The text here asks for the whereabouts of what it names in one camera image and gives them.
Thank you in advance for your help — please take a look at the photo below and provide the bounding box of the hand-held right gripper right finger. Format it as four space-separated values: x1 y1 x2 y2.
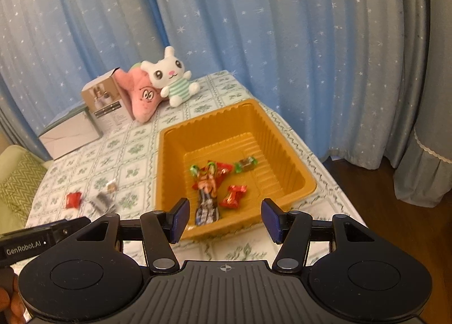
261 198 377 273

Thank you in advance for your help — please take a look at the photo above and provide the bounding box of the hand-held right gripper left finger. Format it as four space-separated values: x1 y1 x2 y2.
76 197 191 274

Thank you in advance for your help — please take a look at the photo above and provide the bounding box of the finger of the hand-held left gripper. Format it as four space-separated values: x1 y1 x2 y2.
53 217 92 238

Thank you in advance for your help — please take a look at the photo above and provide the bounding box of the small red candy packet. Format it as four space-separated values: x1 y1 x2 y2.
65 192 82 210

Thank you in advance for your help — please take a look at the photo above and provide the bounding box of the black snack packet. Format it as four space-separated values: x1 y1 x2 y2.
195 197 221 226

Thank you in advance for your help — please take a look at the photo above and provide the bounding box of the grey snack bar packet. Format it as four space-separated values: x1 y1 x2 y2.
90 192 117 213

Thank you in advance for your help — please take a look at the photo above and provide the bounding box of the red twist candy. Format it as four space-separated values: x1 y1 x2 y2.
221 184 248 209

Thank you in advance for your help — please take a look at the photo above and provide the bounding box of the orange green snack stick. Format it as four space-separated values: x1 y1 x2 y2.
197 161 220 201

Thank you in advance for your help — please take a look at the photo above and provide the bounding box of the orange plastic tray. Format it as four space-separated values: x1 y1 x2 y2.
155 100 317 240

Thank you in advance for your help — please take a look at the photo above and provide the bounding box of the green brown twist candy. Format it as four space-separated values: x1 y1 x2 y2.
235 156 258 173

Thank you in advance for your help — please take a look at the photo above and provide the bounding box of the large red snack packet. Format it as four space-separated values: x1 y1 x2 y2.
192 161 232 190

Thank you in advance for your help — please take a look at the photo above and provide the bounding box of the person's left hand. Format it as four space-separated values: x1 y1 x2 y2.
0 287 25 324

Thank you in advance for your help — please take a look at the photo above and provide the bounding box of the green chevron pillow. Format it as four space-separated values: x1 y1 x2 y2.
0 160 46 219

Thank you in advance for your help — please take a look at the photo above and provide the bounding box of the floral tablecloth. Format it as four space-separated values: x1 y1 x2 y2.
25 70 364 261

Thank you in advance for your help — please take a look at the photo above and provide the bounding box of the white cardboard box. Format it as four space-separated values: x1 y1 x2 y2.
38 103 104 160

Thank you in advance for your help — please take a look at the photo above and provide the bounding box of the pale green sofa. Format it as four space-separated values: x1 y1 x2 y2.
0 144 50 236

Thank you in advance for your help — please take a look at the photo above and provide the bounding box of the pink plush toy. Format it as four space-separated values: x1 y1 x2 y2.
116 63 169 124

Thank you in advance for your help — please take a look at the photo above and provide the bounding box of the beige product box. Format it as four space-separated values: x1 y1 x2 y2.
81 68 136 131

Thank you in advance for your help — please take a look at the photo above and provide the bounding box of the white bunny plush toy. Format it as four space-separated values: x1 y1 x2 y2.
140 46 201 107

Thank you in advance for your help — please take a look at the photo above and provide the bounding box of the blue starry curtain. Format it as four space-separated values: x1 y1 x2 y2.
141 0 417 169
0 0 170 144

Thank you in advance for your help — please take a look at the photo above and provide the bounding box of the grey-blue curtain with lace trim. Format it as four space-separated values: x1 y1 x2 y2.
394 0 452 209

